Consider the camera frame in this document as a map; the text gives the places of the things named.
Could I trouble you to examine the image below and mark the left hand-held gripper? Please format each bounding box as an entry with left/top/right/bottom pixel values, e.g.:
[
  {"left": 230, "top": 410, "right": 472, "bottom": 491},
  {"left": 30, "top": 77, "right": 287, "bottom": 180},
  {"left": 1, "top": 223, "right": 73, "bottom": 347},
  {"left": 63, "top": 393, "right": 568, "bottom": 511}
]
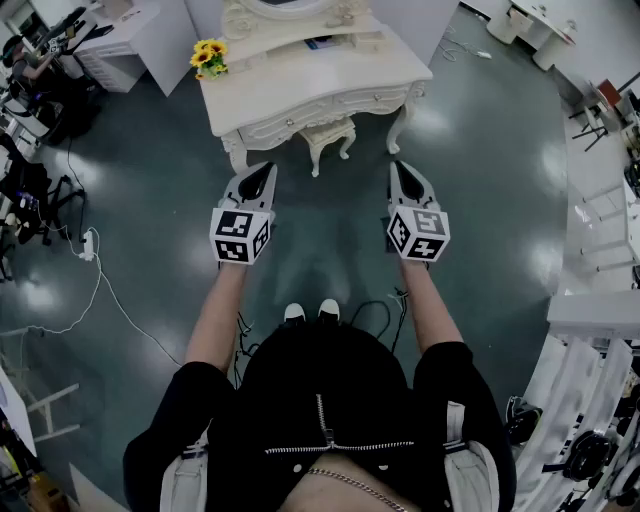
[{"left": 209, "top": 161, "right": 278, "bottom": 265}]

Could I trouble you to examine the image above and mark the white power strip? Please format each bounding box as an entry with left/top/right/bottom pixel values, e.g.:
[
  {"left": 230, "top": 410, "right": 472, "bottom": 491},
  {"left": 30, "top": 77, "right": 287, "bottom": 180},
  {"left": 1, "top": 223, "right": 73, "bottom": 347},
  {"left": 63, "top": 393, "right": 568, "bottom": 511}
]
[{"left": 78, "top": 228, "right": 97, "bottom": 263}]

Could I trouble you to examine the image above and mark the oval white framed mirror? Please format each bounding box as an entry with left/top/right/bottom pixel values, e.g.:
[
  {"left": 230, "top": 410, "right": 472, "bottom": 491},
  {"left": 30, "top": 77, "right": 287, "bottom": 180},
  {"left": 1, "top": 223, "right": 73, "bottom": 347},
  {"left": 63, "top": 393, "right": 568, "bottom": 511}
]
[{"left": 219, "top": 0, "right": 361, "bottom": 44}]

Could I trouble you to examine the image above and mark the white extension cord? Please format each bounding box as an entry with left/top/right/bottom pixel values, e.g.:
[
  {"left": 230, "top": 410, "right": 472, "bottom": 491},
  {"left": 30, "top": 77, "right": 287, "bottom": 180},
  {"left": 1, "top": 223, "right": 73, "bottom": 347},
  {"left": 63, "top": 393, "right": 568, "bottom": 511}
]
[{"left": 438, "top": 24, "right": 494, "bottom": 64}]

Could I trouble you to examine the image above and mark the person's black jacket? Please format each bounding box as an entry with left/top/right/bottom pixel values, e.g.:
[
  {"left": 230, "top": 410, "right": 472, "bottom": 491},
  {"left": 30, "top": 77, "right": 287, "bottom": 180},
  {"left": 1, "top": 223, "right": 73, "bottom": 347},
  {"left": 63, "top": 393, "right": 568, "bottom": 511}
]
[{"left": 122, "top": 319, "right": 519, "bottom": 512}]

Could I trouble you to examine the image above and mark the white ornate stool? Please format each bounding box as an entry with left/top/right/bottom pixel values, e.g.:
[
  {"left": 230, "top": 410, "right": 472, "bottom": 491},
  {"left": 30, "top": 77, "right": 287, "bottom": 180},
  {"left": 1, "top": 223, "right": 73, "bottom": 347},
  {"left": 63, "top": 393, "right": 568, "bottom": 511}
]
[{"left": 298, "top": 119, "right": 357, "bottom": 179}]

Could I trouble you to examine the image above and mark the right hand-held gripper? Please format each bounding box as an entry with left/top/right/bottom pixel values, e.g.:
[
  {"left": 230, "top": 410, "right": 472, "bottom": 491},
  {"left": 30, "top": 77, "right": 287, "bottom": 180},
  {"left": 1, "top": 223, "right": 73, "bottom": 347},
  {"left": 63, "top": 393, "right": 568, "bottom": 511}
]
[{"left": 385, "top": 160, "right": 452, "bottom": 263}]

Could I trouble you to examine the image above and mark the red chair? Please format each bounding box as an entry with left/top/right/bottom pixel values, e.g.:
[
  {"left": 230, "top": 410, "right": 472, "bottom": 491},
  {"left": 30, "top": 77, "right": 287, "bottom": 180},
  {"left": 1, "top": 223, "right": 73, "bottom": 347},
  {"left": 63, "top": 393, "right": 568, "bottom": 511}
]
[{"left": 569, "top": 74, "right": 640, "bottom": 152}]

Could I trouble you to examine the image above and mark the black office chair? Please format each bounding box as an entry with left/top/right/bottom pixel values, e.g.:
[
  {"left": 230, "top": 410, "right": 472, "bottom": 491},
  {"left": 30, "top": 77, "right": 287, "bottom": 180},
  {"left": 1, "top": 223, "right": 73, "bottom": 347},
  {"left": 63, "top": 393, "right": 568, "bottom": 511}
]
[{"left": 0, "top": 142, "right": 87, "bottom": 247}]

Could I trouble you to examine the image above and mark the yellow sunflower bouquet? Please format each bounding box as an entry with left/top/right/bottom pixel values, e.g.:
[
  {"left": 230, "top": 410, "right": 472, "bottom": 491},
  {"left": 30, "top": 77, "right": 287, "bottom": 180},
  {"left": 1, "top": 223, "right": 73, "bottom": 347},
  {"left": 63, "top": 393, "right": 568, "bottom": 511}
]
[{"left": 189, "top": 38, "right": 230, "bottom": 81}]

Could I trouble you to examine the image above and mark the white pedestal table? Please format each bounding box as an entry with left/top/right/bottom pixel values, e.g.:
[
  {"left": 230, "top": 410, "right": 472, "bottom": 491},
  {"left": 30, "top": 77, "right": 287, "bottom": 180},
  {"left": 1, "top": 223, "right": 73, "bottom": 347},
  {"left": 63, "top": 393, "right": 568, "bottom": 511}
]
[{"left": 531, "top": 17, "right": 577, "bottom": 72}]

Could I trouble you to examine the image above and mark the white ornate dressing table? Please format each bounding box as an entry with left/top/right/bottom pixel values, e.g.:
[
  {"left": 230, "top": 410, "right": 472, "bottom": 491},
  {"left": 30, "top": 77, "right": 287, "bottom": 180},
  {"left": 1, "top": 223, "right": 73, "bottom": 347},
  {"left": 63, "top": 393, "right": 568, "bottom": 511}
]
[{"left": 198, "top": 19, "right": 434, "bottom": 174}]

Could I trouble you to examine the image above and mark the person's right forearm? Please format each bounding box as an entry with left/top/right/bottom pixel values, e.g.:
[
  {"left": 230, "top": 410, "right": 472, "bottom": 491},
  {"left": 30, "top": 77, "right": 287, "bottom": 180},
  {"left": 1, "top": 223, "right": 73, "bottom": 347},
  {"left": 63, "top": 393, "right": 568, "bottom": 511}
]
[{"left": 399, "top": 257, "right": 466, "bottom": 354}]

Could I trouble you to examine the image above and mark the person's left forearm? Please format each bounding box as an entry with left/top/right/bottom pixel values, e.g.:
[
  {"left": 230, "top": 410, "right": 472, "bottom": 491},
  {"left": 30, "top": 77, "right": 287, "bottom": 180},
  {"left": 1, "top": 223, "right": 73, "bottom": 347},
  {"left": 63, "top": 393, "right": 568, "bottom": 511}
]
[{"left": 183, "top": 259, "right": 249, "bottom": 374}]

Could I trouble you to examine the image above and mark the white curved shelving rack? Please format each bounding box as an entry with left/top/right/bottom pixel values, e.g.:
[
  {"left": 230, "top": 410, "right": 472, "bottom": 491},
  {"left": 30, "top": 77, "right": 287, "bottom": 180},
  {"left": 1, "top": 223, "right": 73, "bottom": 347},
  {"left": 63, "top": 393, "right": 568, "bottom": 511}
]
[{"left": 514, "top": 289, "right": 640, "bottom": 512}]

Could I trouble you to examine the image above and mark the white backpack strap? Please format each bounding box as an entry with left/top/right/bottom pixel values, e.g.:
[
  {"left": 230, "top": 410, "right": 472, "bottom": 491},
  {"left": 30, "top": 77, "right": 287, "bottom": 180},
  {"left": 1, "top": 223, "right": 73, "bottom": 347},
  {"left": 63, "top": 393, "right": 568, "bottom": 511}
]
[
  {"left": 159, "top": 434, "right": 209, "bottom": 512},
  {"left": 442, "top": 399, "right": 501, "bottom": 512}
]

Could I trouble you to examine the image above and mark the silver chain necklace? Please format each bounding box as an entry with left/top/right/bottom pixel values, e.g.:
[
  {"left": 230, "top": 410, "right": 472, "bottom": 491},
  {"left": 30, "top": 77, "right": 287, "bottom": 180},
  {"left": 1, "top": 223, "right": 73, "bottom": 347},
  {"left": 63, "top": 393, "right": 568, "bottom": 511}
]
[{"left": 305, "top": 467, "right": 409, "bottom": 512}]

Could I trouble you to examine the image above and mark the white floor cable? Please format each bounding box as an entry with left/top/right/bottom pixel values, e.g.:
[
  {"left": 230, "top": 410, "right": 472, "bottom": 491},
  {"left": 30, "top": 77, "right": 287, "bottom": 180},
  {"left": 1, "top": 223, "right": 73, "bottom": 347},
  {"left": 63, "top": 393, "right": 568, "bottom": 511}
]
[{"left": 0, "top": 227, "right": 184, "bottom": 367}]

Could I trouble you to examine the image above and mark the white drawer with crystal knob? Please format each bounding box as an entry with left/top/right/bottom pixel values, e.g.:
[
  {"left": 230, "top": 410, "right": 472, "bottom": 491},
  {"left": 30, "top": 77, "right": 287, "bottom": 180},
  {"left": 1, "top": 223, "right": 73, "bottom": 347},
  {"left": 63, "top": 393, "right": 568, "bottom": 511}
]
[{"left": 352, "top": 30, "right": 389, "bottom": 51}]

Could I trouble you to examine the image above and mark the white drawer cabinet desk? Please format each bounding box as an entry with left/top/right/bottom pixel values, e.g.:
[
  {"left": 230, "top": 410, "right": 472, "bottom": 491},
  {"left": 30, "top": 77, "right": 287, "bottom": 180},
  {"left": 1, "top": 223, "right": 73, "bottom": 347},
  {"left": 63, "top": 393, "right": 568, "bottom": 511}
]
[{"left": 74, "top": 3, "right": 162, "bottom": 95}]

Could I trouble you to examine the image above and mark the black cable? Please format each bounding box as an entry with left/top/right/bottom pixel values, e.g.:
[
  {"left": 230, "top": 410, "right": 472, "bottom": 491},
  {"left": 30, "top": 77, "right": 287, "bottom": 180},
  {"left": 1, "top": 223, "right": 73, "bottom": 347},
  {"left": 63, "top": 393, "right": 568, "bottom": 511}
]
[
  {"left": 233, "top": 309, "right": 257, "bottom": 391},
  {"left": 348, "top": 286, "right": 412, "bottom": 354}
]

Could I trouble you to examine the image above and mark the black headset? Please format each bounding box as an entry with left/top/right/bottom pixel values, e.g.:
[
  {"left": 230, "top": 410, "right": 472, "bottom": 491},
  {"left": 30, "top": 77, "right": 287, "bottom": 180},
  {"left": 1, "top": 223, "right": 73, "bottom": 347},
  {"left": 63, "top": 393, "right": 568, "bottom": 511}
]
[{"left": 503, "top": 396, "right": 544, "bottom": 447}]

